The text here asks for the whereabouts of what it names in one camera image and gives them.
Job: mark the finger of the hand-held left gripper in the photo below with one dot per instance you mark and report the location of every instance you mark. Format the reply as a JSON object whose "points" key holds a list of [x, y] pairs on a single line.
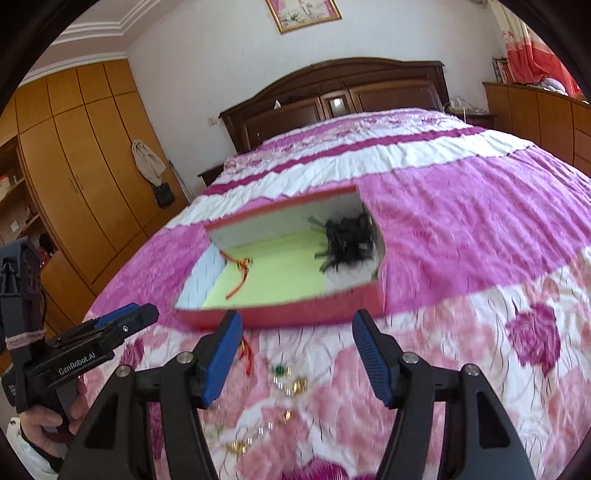
{"points": [[122, 313], [138, 321]]}

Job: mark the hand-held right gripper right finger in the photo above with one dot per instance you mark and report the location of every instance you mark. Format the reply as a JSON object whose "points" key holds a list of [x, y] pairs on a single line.
{"points": [[371, 355]]}

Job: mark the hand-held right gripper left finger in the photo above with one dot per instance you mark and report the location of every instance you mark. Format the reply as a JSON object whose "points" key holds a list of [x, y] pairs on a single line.
{"points": [[224, 355]]}

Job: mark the green bead earring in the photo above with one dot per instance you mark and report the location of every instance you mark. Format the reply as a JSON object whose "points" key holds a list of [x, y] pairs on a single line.
{"points": [[277, 369]]}

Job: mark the red jewelry box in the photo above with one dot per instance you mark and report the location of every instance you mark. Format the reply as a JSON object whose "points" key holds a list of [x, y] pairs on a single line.
{"points": [[300, 316]]}

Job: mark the gold earring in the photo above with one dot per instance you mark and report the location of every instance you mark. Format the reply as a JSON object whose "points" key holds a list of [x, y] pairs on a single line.
{"points": [[286, 417]]}

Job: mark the person's left hand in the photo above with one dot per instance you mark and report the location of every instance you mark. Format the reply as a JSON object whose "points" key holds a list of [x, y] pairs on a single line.
{"points": [[46, 422]]}

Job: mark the black hanging bag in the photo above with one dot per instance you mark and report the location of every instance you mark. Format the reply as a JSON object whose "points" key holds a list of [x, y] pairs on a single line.
{"points": [[165, 194]]}

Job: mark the beige cloth bag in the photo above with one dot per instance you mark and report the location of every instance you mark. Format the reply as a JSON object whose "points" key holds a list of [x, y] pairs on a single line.
{"points": [[147, 161]]}

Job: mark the brown wooden wardrobe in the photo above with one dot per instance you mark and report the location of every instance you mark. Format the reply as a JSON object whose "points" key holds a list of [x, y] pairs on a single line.
{"points": [[92, 161]]}

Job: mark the dark wooden nightstand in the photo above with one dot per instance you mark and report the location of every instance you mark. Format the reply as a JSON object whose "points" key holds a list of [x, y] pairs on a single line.
{"points": [[211, 174], [480, 120]]}

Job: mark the pink floral bedspread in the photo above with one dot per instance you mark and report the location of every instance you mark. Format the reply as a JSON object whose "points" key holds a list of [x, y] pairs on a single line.
{"points": [[461, 207]]}

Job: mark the dark wooden headboard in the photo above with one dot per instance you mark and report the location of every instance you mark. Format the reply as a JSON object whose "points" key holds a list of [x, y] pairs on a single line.
{"points": [[286, 110]]}

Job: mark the brown wooden dresser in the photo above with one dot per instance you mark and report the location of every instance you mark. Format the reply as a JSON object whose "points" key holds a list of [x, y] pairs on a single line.
{"points": [[531, 120]]}

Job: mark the row of books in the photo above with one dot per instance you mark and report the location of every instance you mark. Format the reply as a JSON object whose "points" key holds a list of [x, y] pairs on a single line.
{"points": [[502, 70]]}

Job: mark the red and cream curtain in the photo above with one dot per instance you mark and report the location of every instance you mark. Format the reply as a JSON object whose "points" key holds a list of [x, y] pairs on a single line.
{"points": [[531, 50]]}

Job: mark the framed wall picture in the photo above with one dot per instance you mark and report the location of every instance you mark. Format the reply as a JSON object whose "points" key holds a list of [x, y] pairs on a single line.
{"points": [[302, 11]]}

